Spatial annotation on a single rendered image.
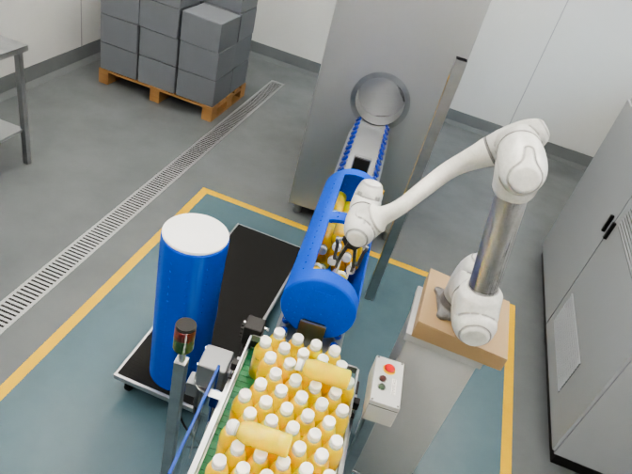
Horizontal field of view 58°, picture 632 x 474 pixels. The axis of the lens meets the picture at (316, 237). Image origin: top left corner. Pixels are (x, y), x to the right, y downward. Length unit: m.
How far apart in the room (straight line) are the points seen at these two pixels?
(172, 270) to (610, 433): 2.34
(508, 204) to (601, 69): 5.21
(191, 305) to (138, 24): 3.64
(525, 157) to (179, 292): 1.47
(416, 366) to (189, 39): 3.84
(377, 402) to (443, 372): 0.59
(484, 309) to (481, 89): 5.12
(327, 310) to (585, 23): 5.26
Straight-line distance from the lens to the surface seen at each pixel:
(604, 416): 3.33
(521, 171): 1.71
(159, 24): 5.54
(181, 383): 1.90
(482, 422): 3.56
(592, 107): 7.07
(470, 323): 2.02
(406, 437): 2.76
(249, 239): 3.89
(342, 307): 2.07
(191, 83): 5.54
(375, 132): 3.91
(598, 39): 6.87
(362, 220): 1.88
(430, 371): 2.43
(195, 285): 2.42
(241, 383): 2.07
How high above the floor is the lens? 2.52
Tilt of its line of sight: 36 degrees down
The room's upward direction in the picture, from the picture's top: 16 degrees clockwise
